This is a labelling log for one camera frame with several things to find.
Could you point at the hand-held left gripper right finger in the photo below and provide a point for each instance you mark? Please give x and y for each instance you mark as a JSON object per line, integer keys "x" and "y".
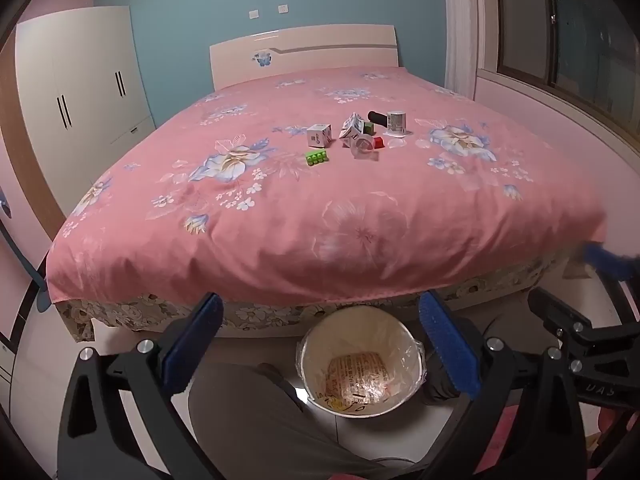
{"x": 447, "y": 350}

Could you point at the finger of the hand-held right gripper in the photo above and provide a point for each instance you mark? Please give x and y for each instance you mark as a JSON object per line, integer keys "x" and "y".
{"x": 607, "y": 262}
{"x": 555, "y": 310}

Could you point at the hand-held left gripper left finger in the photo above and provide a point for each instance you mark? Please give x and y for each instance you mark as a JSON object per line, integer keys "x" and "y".
{"x": 195, "y": 345}

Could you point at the white round trash bin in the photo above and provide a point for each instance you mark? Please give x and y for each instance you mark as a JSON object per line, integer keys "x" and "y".
{"x": 360, "y": 332}

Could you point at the white milk carton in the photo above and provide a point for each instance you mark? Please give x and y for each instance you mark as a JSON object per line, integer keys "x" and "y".
{"x": 351, "y": 127}

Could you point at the clear plastic bin liner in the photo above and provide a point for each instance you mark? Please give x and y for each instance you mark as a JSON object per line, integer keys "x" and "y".
{"x": 402, "y": 360}

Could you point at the beige floral bed skirt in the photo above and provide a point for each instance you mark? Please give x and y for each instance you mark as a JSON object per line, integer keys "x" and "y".
{"x": 280, "y": 315}

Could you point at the printed snack wrapper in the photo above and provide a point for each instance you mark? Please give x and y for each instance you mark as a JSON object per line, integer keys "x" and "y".
{"x": 357, "y": 380}

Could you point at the person's left leg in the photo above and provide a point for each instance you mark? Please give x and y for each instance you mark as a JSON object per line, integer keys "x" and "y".
{"x": 250, "y": 425}

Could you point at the pink cloth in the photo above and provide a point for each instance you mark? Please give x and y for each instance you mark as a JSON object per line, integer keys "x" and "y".
{"x": 500, "y": 440}

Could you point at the pink floral bedsheet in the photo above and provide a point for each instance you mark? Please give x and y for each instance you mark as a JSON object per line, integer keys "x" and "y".
{"x": 280, "y": 210}

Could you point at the red block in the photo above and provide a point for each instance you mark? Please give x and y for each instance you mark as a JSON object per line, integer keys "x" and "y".
{"x": 379, "y": 142}

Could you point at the clear plastic cup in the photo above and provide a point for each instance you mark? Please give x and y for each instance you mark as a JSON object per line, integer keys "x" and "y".
{"x": 362, "y": 146}

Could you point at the green studded toy block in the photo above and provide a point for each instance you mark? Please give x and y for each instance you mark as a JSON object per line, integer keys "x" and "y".
{"x": 318, "y": 158}

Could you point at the grey labelled can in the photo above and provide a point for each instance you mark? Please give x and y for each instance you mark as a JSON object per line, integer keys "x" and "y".
{"x": 397, "y": 121}

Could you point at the dark framed window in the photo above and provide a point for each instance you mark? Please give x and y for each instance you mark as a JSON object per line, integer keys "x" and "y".
{"x": 575, "y": 25}

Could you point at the small white box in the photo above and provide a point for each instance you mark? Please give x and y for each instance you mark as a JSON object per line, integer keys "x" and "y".
{"x": 318, "y": 135}

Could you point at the black cylinder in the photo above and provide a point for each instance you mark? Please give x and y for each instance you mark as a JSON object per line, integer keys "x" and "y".
{"x": 376, "y": 116}

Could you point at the brown wooden panel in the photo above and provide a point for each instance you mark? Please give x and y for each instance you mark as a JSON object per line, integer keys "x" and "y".
{"x": 25, "y": 160}

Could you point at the white wardrobe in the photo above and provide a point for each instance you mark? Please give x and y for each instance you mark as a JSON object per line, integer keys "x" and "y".
{"x": 85, "y": 110}

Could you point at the white curtain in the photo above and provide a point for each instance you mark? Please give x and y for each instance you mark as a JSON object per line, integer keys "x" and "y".
{"x": 462, "y": 25}

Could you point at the cream bed headboard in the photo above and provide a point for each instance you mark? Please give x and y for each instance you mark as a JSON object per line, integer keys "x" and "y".
{"x": 310, "y": 55}

